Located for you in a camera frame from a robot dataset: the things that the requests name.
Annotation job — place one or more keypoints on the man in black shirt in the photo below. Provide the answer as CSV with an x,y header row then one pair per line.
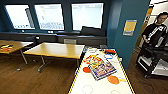
x,y
155,33

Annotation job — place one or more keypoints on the red and black item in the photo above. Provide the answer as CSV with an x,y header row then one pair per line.
x,y
110,51

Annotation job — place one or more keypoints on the bright window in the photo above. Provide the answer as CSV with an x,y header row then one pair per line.
x,y
20,16
87,16
49,16

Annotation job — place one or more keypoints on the cream top table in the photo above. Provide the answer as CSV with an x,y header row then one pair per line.
x,y
55,50

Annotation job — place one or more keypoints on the white wall outlet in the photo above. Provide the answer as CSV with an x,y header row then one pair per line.
x,y
120,59

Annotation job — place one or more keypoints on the dark sofa backrest cushion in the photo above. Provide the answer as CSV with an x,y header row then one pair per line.
x,y
92,31

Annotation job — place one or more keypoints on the red game box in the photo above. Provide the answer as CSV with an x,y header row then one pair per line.
x,y
93,59

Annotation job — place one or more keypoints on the flat red disc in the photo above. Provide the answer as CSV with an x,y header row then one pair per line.
x,y
86,69

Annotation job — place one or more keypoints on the small yellow stick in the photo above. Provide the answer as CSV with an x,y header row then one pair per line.
x,y
122,80

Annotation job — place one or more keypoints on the small orange toy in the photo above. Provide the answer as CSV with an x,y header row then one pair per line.
x,y
5,48

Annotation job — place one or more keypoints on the grey vent panel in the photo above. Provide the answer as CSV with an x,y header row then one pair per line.
x,y
70,41

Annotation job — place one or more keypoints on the small orange item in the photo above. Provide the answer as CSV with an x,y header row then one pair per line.
x,y
113,79

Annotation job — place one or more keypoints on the dark window bench sofa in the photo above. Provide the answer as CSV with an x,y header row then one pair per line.
x,y
50,37

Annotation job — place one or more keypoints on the black wheeled cart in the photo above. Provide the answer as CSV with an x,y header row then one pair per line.
x,y
153,61

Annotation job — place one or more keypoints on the colourful picture book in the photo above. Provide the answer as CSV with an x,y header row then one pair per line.
x,y
101,69

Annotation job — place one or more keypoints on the white bowl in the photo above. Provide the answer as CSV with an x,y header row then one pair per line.
x,y
92,51

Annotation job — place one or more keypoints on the yellow wall sign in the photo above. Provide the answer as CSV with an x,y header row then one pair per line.
x,y
129,27

